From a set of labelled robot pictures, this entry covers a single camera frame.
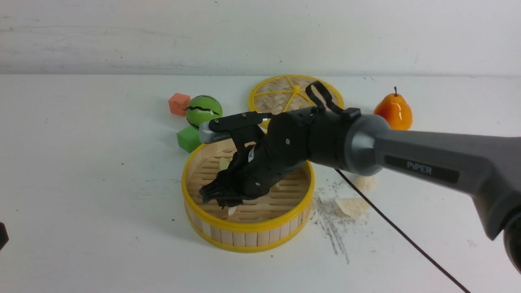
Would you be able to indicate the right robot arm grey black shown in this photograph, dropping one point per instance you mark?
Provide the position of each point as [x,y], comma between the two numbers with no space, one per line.
[487,168]

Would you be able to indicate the green foam cube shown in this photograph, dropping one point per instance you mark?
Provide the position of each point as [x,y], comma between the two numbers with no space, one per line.
[188,139]

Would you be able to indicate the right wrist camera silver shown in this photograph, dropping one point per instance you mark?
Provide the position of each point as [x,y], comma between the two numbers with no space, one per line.
[241,128]

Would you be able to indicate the woven bamboo steamer lid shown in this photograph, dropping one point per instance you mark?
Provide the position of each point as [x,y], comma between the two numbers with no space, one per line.
[285,93]

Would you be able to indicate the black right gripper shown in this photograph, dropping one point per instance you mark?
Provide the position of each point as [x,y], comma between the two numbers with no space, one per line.
[258,164]

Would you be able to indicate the green toy watermelon ball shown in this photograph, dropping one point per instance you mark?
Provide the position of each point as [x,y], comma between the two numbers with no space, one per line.
[203,108]

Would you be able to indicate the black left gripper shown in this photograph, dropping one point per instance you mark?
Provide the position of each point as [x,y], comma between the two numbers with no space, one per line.
[4,238]

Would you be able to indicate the bamboo steamer tray yellow rim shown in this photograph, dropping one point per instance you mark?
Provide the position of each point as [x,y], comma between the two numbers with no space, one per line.
[258,225]

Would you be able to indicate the orange yellow toy pear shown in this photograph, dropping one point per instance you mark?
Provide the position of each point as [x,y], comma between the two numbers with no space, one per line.
[396,111]

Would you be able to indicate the white dumpling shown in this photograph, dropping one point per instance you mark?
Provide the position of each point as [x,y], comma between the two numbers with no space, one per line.
[351,208]
[365,183]
[232,210]

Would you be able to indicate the orange foam cube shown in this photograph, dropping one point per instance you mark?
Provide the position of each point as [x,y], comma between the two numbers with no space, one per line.
[178,104]

